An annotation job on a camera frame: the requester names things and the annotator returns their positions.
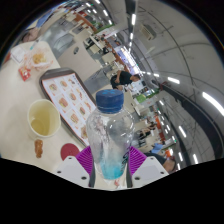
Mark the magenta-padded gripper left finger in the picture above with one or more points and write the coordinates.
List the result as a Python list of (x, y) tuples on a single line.
[(75, 170)]

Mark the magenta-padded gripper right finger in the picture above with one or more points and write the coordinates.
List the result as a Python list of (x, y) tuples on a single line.
[(148, 170)]

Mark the clear blue-capped water bottle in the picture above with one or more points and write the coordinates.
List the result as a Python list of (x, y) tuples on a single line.
[(110, 133)]

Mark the flat round red coaster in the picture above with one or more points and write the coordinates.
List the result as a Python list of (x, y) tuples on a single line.
[(69, 151)]

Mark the brown tray with paper liner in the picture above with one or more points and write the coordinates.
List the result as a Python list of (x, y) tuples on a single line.
[(66, 100)]

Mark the beige chair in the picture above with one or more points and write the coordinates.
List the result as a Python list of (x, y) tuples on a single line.
[(83, 63), (128, 101)]

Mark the ceiling lights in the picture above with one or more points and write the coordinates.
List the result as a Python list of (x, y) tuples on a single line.
[(213, 103)]

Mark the small red sauce packet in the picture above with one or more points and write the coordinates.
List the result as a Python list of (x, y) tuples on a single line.
[(24, 73)]

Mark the food wrapper with fries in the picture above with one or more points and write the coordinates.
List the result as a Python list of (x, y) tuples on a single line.
[(39, 60)]

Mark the group of beige chairs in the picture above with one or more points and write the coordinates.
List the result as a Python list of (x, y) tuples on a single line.
[(108, 58)]

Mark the white paper receipt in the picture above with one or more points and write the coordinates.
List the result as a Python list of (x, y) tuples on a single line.
[(18, 54)]

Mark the ceiling air conditioner unit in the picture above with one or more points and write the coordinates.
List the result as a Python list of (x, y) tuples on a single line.
[(147, 32)]

